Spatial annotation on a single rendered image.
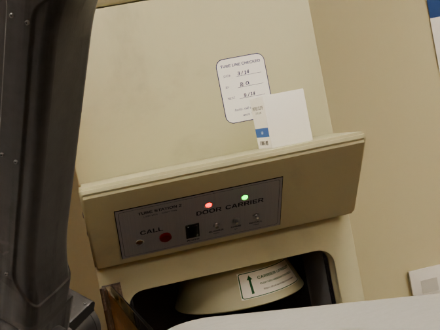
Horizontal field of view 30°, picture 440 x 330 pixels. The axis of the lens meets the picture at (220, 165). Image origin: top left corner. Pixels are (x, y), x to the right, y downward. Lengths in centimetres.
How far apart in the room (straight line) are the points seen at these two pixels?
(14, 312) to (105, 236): 28
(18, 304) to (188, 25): 46
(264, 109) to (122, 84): 18
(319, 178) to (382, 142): 58
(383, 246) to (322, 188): 58
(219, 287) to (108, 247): 18
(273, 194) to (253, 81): 15
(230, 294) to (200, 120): 22
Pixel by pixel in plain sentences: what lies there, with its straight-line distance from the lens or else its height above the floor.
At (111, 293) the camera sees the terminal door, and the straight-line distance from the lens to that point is 92.
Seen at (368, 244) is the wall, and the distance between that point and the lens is 152.
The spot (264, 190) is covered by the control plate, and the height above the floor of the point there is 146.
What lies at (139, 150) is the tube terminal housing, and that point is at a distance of 99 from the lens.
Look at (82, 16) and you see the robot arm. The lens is 54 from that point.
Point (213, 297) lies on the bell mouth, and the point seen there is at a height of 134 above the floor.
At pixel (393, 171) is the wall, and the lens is 153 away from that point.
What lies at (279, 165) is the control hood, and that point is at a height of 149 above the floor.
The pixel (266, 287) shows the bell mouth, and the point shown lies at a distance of 105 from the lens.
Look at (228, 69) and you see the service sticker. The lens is 100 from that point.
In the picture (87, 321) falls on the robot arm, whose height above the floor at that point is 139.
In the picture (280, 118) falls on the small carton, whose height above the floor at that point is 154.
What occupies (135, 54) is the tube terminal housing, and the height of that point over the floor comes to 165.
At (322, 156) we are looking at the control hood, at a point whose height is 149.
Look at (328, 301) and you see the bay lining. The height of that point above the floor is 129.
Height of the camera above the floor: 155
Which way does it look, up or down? 3 degrees down
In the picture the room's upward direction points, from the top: 11 degrees counter-clockwise
